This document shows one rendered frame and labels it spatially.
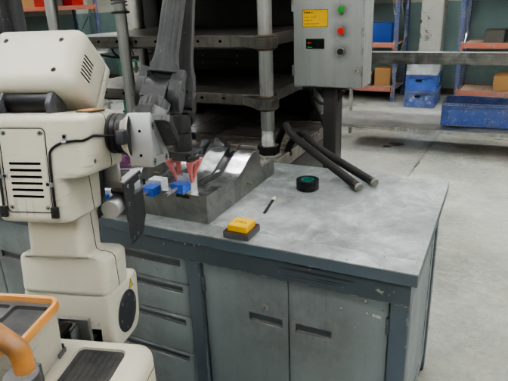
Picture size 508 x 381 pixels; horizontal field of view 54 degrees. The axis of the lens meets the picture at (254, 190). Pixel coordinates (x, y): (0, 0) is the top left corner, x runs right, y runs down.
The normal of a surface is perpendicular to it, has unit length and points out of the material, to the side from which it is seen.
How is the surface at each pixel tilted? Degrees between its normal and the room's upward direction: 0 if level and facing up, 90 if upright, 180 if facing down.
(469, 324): 0
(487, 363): 0
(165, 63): 65
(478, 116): 93
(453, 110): 92
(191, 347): 90
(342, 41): 90
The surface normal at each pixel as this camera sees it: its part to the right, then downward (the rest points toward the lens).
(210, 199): 0.90, 0.12
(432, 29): -0.48, 0.33
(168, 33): 0.00, -0.07
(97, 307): -0.17, 0.22
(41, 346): 0.99, 0.06
